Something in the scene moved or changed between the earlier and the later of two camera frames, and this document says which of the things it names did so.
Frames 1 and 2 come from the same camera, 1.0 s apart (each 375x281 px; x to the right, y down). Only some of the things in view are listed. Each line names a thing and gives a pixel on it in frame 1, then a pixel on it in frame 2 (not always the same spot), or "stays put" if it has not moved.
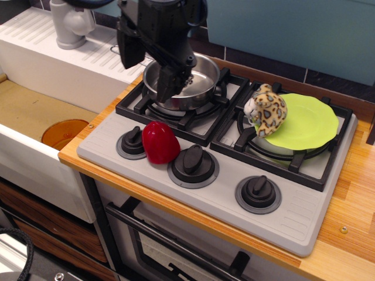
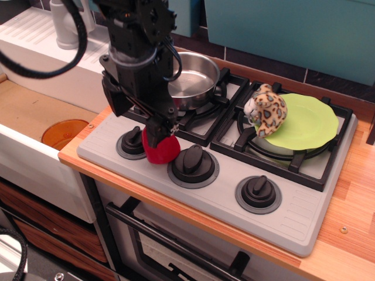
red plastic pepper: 160,142 stays put
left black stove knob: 130,145 stays put
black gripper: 161,27 → 147,86
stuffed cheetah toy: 266,110 stays put
